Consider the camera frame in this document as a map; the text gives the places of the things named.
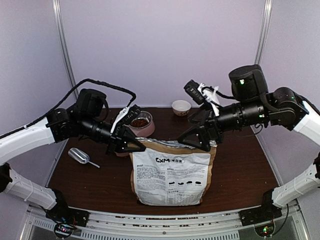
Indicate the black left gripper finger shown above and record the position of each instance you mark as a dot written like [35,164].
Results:
[131,146]
[129,137]

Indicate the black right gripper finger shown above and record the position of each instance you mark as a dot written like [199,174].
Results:
[201,117]
[196,137]

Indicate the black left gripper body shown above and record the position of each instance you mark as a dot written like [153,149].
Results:
[115,140]

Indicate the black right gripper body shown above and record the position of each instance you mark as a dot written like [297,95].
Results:
[212,124]

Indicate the metal food scoop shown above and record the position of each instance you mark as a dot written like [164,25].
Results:
[80,156]

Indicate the pet food bag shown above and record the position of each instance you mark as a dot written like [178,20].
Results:
[171,174]

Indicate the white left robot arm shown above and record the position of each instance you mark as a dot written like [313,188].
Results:
[80,119]

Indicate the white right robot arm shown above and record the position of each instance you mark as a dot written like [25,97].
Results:
[254,105]

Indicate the pink double pet feeder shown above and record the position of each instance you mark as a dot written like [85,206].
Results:
[143,132]

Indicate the brown kibble pellets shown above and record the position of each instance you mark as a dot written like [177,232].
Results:
[139,123]

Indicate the rear steel feeder bowl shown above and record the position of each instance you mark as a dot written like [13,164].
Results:
[146,115]

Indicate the white floral ceramic bowl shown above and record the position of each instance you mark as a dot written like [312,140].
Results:
[181,108]

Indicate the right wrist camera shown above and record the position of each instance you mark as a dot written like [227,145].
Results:
[204,95]

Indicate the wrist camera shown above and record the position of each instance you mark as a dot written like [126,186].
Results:
[204,95]
[125,117]

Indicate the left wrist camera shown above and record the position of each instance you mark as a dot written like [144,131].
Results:
[125,117]

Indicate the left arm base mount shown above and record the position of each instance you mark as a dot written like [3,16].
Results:
[66,223]

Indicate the front aluminium rail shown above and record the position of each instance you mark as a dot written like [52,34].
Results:
[224,225]

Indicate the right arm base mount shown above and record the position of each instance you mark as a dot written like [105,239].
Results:
[261,218]

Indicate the right aluminium frame post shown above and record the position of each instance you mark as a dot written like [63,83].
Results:
[264,30]

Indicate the aluminium frame post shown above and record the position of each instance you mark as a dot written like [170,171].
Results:
[63,42]
[264,30]

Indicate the left aluminium frame post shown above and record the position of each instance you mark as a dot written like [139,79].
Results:
[63,42]

